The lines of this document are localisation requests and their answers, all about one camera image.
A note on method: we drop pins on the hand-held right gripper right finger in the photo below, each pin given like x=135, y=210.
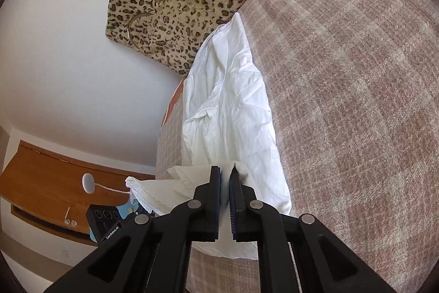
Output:
x=233, y=202

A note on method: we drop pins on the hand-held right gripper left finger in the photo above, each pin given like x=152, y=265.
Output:
x=218, y=198

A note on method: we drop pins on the white shirt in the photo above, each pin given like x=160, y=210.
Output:
x=223, y=107

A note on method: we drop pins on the wooden headboard shelf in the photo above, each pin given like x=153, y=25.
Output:
x=44, y=173

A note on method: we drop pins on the beige plaid blanket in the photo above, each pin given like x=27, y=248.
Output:
x=343, y=90

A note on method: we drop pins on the leopard print cushion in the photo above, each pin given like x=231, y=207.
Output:
x=171, y=4

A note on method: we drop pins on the white wall outlet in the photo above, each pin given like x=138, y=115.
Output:
x=65, y=253

